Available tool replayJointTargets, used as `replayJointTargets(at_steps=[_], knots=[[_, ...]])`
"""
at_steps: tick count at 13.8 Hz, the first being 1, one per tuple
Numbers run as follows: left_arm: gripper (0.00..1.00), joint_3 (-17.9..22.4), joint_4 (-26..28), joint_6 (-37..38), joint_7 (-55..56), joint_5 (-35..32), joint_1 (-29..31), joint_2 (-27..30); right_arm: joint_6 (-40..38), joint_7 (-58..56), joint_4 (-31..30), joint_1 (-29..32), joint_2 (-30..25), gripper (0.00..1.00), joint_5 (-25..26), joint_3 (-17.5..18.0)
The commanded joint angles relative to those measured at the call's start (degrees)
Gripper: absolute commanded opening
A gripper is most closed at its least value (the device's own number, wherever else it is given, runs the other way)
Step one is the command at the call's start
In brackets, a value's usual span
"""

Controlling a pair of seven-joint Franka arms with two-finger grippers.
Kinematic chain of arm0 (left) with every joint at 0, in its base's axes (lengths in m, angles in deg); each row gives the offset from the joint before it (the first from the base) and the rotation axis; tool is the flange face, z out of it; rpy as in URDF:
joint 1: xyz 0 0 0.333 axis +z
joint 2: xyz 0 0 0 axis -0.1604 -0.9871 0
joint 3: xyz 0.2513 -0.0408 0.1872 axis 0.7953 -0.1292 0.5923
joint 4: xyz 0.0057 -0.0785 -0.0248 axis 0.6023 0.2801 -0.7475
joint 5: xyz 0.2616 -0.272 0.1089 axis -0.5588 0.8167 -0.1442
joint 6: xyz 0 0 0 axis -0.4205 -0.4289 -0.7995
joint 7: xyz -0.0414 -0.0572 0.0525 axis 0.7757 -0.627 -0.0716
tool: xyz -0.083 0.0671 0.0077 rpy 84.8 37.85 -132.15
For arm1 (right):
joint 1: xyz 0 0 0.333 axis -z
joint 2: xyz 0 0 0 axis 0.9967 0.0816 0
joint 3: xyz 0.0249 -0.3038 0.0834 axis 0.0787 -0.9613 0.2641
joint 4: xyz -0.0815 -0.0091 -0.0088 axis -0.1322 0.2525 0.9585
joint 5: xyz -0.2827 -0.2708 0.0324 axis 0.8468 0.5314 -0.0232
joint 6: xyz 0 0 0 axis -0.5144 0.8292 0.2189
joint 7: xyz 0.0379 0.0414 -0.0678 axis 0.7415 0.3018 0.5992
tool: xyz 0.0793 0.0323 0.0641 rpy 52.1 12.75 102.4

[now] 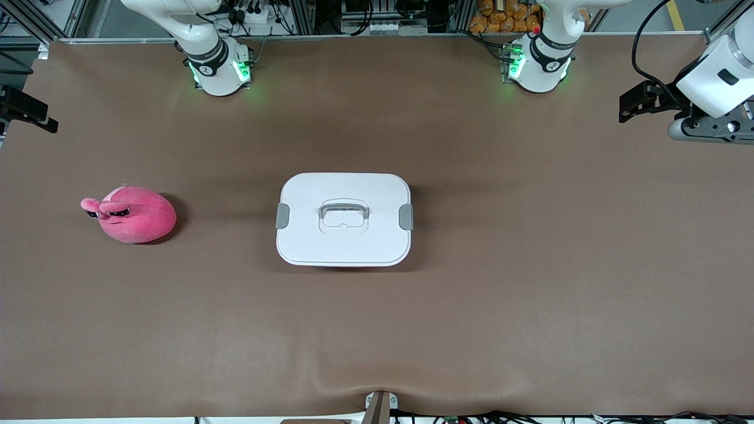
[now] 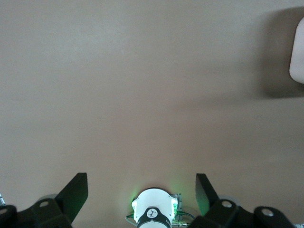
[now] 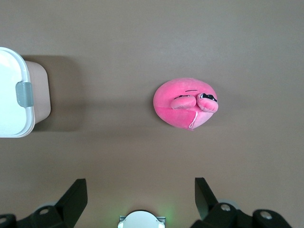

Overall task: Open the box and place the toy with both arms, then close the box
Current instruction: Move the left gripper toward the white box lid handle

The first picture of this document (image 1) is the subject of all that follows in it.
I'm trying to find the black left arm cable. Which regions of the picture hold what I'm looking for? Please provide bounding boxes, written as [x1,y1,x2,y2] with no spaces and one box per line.
[631,0,684,98]

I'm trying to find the aluminium frame strut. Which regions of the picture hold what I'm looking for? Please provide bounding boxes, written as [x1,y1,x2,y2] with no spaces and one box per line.
[704,0,754,45]
[292,0,317,34]
[448,0,473,33]
[62,0,92,39]

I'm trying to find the grey bracket with brown post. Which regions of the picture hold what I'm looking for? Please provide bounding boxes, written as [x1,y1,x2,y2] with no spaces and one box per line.
[364,390,399,424]

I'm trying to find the aluminium table edge rail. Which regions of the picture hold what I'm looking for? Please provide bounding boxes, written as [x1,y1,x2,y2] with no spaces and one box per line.
[59,33,707,44]

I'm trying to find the pink plush toy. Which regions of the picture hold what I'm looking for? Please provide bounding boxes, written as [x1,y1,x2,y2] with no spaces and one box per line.
[81,184,177,244]

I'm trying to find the pile of orange objects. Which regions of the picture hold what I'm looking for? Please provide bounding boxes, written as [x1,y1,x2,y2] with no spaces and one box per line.
[469,0,543,34]

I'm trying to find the brown table mat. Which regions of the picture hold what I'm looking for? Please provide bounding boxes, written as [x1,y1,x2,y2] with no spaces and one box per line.
[0,34,754,420]

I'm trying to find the white power strip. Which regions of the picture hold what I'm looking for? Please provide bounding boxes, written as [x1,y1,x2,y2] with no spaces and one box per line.
[233,5,277,27]

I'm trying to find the white box lid grey clips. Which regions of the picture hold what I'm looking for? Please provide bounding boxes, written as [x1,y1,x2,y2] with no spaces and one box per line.
[276,172,414,267]

